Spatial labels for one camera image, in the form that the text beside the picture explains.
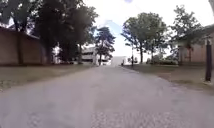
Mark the white building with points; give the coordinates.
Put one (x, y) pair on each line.
(118, 60)

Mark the pale building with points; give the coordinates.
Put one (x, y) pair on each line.
(89, 55)

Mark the pine tree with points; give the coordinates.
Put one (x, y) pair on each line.
(105, 41)

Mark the grey asphalt road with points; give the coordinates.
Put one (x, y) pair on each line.
(108, 100)

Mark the broad tree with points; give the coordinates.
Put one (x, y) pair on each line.
(141, 30)

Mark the large tree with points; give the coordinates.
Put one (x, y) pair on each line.
(61, 26)

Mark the grass patch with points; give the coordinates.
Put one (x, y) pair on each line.
(181, 75)
(28, 75)

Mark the tan building with dark roof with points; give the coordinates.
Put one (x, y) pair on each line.
(198, 53)

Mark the brown brick building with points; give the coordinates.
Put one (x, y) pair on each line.
(8, 50)

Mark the dark pole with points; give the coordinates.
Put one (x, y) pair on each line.
(208, 63)

